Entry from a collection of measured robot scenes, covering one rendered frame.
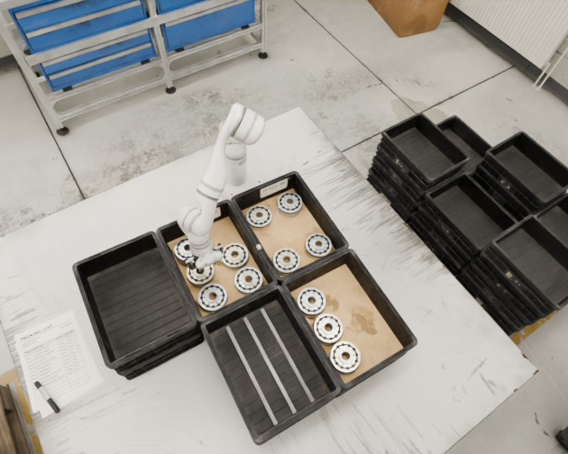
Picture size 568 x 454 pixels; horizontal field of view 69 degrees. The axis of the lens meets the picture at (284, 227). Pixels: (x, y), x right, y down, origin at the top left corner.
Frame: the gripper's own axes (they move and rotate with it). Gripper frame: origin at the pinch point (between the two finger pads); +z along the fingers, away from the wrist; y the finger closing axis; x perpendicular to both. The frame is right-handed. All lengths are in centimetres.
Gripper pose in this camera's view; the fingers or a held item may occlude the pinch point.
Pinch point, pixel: (206, 264)
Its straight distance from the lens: 152.6
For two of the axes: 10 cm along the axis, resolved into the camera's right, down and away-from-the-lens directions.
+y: -8.7, 4.0, -2.8
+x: 4.9, 7.7, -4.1
